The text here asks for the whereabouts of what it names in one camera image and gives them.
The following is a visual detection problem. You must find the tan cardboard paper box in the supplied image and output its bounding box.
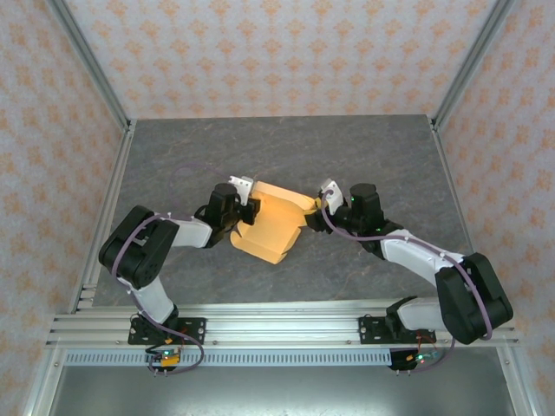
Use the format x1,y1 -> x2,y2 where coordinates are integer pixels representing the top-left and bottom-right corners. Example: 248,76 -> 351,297
229,180 -> 320,264

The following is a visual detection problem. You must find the aluminium mounting beam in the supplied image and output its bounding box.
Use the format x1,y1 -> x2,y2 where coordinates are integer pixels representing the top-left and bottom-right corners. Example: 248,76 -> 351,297
45,302 -> 521,348

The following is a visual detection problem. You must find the green-lit connector circuit board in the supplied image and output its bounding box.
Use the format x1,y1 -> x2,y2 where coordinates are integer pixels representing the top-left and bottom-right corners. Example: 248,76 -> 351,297
407,350 -> 441,366

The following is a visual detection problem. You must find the yellow connector circuit board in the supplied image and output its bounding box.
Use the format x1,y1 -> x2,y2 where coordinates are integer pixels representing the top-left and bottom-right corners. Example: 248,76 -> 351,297
145,346 -> 181,369

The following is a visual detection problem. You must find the grey metal sheet panel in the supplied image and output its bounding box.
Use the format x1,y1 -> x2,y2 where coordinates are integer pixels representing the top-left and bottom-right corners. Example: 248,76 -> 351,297
45,366 -> 519,416

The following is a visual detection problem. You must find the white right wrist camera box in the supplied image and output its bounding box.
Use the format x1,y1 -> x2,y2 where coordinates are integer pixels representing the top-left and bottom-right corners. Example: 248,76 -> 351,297
319,178 -> 344,216

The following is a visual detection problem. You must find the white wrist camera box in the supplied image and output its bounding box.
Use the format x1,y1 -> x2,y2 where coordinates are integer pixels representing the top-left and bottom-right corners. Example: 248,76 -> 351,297
319,178 -> 344,216
228,174 -> 255,207

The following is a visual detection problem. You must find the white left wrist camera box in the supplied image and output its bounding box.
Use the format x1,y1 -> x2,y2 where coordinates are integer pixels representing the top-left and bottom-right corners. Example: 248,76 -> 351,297
228,174 -> 255,207

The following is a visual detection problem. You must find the aluminium table side rail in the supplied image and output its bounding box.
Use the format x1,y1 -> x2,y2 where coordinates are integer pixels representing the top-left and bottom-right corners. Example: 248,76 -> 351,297
428,116 -> 495,313
67,120 -> 138,315

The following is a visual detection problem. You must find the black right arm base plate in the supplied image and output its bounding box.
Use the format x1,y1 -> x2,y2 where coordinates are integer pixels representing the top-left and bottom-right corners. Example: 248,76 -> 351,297
358,315 -> 437,346

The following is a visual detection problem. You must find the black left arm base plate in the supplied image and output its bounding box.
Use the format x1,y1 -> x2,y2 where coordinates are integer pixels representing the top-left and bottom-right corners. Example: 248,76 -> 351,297
127,317 -> 207,346

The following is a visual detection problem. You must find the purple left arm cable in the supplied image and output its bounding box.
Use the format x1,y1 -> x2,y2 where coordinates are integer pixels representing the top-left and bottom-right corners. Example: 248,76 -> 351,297
111,162 -> 233,374

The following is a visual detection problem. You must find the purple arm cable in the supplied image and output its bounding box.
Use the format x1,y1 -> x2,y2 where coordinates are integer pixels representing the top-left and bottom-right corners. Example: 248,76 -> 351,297
111,162 -> 233,374
320,185 -> 495,374

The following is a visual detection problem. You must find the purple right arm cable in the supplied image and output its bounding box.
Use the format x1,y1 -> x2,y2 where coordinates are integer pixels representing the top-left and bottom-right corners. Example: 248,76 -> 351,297
320,185 -> 495,374

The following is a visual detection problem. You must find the grey slotted cable duct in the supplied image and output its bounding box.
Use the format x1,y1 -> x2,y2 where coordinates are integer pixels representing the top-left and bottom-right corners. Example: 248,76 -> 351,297
64,350 -> 439,367

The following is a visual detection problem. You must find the aluminium frame post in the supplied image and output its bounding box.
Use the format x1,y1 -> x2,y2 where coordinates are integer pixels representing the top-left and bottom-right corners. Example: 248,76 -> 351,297
45,0 -> 134,131
431,0 -> 517,131

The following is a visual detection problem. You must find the aluminium frame leg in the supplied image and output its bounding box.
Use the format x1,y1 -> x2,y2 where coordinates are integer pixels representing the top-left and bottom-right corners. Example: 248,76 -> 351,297
21,346 -> 66,416
496,346 -> 537,416

